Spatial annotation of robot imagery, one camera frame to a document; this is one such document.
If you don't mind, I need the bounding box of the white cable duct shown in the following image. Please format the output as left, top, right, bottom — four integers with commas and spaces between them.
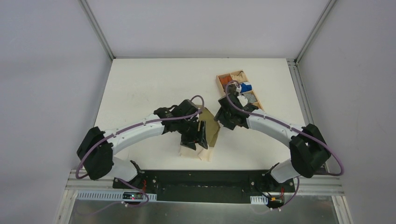
76, 190, 157, 203
250, 196, 268, 205

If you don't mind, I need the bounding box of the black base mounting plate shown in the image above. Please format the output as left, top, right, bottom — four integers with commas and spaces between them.
129, 170, 295, 203

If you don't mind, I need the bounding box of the beige rolled underwear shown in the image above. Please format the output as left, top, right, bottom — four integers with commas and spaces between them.
230, 70, 248, 82

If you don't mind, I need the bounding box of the wooden compartment box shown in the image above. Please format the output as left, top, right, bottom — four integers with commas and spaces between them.
215, 70, 263, 110

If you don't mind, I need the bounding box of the purple cable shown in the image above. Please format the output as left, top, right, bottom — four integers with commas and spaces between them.
75, 95, 205, 180
224, 80, 345, 177

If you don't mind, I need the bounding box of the olive and cream underwear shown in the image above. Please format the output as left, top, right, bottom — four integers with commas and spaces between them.
179, 107, 220, 162

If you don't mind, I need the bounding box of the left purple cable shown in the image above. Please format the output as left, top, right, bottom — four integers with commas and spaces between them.
75, 95, 205, 180

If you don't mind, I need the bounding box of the blue rolled underwear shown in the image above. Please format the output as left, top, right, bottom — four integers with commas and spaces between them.
240, 82, 252, 93

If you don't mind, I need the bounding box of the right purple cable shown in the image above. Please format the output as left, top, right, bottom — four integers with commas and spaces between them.
224, 80, 345, 177

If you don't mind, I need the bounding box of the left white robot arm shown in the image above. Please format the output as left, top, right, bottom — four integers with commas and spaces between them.
76, 99, 208, 189

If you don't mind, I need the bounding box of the right white cable duct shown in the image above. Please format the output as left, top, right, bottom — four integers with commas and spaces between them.
250, 196, 268, 205

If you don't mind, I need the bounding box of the grey striped rolled underwear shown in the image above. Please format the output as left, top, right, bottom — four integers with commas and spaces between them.
243, 93, 257, 104

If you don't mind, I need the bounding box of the orange rolled underwear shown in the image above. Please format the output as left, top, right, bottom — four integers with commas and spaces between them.
219, 75, 232, 89

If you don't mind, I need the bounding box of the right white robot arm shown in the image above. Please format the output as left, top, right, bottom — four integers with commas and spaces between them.
215, 94, 331, 191

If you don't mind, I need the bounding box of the left white cable duct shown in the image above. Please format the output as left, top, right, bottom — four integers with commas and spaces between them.
76, 190, 157, 203

